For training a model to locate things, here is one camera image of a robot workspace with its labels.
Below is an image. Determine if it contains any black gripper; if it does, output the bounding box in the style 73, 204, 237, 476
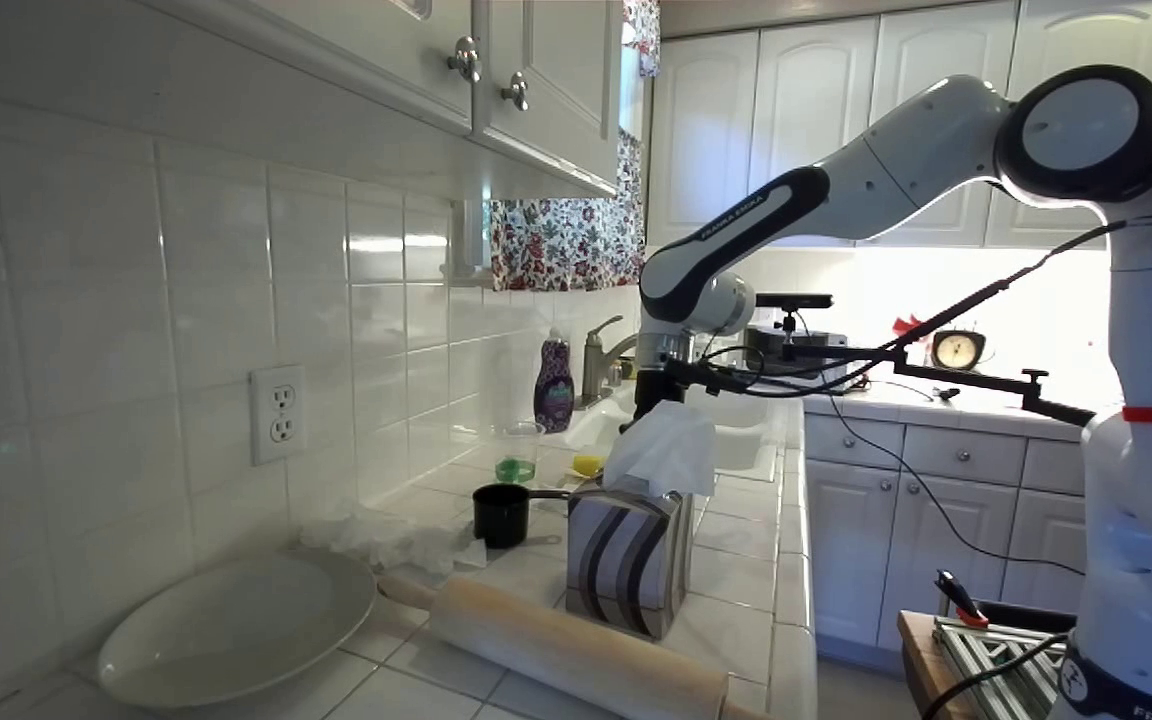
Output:
633, 364, 687, 423

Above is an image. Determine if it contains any metal kitchen faucet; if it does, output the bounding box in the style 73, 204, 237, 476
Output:
574, 313, 642, 414

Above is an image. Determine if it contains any white sink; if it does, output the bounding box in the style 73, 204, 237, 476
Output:
559, 375, 793, 476

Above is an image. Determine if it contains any dish soap bottle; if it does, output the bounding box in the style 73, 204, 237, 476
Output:
530, 327, 578, 436

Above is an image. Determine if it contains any striped tissue box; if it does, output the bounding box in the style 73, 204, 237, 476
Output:
564, 473, 698, 646

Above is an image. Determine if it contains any floral window curtain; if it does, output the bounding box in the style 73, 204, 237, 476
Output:
485, 132, 653, 297

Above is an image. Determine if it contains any black measuring cup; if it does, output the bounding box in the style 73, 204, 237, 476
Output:
467, 482, 578, 551

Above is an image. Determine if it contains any white base cabinet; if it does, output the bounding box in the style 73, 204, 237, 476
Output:
799, 405, 1095, 666

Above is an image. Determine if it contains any wooden rolling pin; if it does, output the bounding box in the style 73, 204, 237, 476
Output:
370, 568, 767, 720

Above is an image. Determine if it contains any crumpled clear plastic wrap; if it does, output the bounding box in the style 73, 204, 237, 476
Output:
292, 514, 486, 587

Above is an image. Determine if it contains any small round clock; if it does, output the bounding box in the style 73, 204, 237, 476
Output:
929, 327, 988, 375

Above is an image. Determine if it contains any metal cabinet knob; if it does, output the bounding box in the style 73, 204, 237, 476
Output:
494, 70, 535, 118
444, 32, 486, 90

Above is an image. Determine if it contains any floral window valance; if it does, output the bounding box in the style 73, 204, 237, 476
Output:
620, 0, 666, 80

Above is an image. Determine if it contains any red black clip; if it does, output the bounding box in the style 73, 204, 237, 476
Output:
930, 568, 990, 634

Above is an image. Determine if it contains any wooden board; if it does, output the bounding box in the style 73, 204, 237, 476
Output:
896, 609, 1071, 720

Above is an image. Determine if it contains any white electrical outlet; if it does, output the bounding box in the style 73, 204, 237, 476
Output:
247, 364, 307, 470

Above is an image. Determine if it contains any white cabinet with knobs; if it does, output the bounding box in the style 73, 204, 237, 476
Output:
131, 0, 627, 199

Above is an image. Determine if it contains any white oval plate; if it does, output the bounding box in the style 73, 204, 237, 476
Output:
91, 547, 379, 712

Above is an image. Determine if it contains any black stereo camera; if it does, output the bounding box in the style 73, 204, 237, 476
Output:
753, 292, 837, 317

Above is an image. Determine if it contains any white wall cabinet row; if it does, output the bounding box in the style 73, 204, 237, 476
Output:
649, 0, 1152, 257

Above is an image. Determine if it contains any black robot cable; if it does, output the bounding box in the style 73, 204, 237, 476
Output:
853, 222, 1129, 369

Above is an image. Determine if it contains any thin black hanging cable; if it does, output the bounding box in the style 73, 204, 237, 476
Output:
817, 388, 1087, 580

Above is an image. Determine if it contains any metal bracket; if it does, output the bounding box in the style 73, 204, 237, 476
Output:
930, 616, 1071, 720

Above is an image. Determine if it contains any black looped cable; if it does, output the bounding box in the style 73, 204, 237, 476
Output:
918, 634, 1071, 720

